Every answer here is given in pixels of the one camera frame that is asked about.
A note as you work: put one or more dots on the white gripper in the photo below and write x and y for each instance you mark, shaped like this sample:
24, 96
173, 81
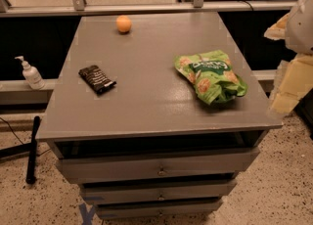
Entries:
301, 28

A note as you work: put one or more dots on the bottom grey drawer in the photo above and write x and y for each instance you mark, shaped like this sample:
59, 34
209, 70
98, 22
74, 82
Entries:
157, 208

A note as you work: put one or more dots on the black stand leg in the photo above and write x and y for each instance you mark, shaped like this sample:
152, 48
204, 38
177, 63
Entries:
30, 174

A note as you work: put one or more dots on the black snack bar packet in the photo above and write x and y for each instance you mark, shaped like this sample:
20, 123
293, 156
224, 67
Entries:
96, 79

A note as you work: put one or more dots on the grey drawer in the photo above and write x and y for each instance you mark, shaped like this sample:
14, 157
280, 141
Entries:
111, 169
157, 208
158, 192

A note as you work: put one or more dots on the green rice chip bag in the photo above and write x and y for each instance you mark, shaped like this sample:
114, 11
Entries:
212, 76

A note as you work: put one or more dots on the white pump dispenser bottle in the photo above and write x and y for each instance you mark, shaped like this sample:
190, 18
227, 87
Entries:
31, 74

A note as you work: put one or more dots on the top grey drawer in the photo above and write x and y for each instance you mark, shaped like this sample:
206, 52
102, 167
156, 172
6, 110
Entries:
111, 169

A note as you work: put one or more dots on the middle grey drawer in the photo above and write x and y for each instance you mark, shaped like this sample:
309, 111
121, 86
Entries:
158, 192

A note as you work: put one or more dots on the orange fruit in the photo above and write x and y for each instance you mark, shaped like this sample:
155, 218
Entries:
123, 24

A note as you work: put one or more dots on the grey drawer cabinet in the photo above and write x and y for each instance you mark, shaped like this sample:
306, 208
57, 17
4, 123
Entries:
152, 109

